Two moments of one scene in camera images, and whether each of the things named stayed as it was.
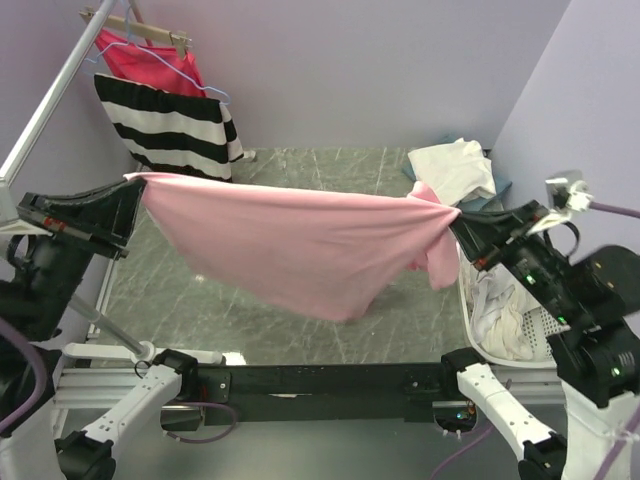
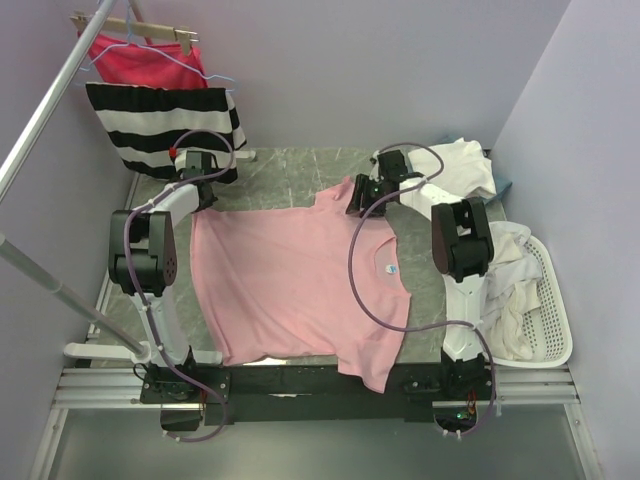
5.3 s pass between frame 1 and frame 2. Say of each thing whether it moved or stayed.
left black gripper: moved
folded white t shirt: stayed
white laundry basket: stayed
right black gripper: moved
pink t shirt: moved
